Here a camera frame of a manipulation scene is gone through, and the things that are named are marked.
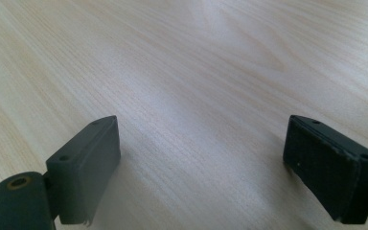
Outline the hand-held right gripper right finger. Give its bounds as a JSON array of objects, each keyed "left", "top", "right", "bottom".
[{"left": 283, "top": 114, "right": 368, "bottom": 225}]

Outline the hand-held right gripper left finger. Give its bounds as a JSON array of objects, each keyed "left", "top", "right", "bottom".
[{"left": 45, "top": 115, "right": 122, "bottom": 227}]

